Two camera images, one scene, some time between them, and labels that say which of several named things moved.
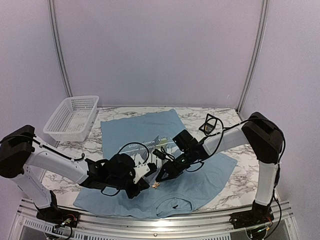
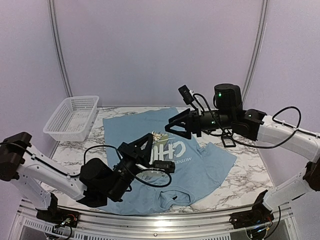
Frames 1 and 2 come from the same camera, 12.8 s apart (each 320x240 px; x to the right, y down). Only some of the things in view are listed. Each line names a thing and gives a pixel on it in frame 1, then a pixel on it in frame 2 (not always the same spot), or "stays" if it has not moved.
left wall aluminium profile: (58, 45) stays
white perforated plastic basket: (71, 121) stays
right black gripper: (171, 169) → (194, 124)
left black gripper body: (130, 192) → (126, 152)
